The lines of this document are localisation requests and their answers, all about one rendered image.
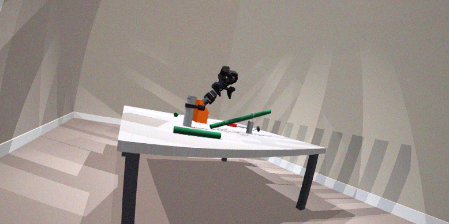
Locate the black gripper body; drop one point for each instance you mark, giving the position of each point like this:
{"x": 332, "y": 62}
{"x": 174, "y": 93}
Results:
{"x": 223, "y": 86}

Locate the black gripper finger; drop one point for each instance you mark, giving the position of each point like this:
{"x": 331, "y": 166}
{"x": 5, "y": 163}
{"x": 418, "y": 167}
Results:
{"x": 217, "y": 89}
{"x": 229, "y": 93}

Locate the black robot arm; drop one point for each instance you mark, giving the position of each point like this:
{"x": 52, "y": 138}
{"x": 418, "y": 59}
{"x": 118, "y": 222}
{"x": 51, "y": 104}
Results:
{"x": 232, "y": 77}

